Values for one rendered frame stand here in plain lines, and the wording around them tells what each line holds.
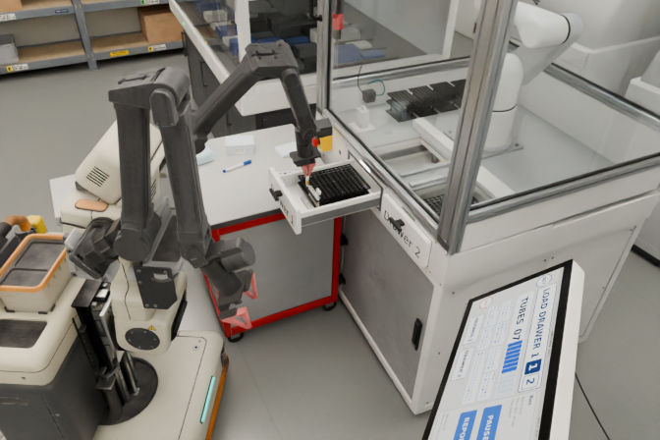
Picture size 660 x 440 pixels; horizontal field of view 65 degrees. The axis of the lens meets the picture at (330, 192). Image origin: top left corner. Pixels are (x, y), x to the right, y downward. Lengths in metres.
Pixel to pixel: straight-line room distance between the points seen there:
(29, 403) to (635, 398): 2.34
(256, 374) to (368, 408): 0.51
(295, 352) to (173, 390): 0.64
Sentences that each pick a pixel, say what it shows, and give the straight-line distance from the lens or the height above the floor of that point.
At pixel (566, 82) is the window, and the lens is 1.56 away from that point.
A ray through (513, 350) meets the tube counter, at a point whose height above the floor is 1.11.
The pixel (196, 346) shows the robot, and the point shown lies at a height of 0.28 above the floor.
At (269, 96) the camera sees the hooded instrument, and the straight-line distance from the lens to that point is 2.62.
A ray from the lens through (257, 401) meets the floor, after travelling 2.40.
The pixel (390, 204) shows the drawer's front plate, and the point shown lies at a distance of 1.84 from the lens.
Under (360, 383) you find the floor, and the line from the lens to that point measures 2.44.
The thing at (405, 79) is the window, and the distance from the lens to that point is 1.67.
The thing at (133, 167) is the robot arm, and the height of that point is 1.44.
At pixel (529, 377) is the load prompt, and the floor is 1.15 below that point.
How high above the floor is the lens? 2.02
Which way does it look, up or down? 36 degrees down
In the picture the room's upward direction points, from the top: 2 degrees clockwise
